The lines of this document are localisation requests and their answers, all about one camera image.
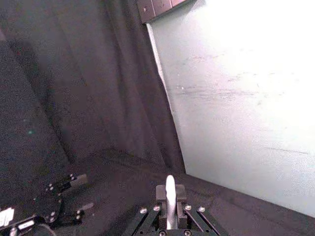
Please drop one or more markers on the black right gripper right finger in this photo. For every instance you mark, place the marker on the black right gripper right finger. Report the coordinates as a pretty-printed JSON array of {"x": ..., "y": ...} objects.
[{"x": 180, "y": 193}]

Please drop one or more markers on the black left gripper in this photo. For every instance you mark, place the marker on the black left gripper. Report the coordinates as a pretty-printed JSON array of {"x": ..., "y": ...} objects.
[{"x": 41, "y": 209}]

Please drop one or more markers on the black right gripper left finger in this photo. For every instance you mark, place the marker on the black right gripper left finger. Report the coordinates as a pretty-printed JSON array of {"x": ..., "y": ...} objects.
[{"x": 161, "y": 194}]

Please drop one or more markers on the small white plastic piece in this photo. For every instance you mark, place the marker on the small white plastic piece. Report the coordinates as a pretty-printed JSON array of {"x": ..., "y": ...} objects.
[{"x": 170, "y": 196}]

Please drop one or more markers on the dark grey wall panel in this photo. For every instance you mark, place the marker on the dark grey wall panel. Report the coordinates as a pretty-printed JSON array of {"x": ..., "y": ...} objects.
[{"x": 157, "y": 7}]

